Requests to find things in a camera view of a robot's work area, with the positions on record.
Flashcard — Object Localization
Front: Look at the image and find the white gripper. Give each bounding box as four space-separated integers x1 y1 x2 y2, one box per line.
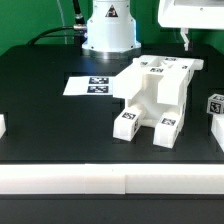
158 0 224 51

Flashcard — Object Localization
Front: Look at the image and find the white chair back frame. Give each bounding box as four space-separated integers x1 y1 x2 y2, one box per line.
113 55 204 106

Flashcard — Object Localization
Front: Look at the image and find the white chair seat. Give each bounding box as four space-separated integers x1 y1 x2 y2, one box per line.
125 67 192 127

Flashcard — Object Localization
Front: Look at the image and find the marker cube right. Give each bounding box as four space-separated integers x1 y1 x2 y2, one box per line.
207 94 224 114

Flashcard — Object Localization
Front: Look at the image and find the white part at right edge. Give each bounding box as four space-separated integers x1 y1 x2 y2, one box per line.
211 114 224 152

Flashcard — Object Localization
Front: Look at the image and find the white part at edge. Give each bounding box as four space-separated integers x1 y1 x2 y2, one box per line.
211 114 224 152
0 114 6 139

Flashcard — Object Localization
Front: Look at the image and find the white front fence bar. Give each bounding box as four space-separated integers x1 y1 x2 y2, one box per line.
0 164 224 194

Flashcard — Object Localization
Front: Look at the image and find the white part at left edge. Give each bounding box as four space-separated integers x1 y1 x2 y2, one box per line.
0 114 6 139

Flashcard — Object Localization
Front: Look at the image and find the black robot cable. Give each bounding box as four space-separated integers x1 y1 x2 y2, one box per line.
26 0 88 46

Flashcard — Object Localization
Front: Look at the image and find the white marker base plate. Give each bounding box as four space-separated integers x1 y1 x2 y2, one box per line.
63 76 113 96

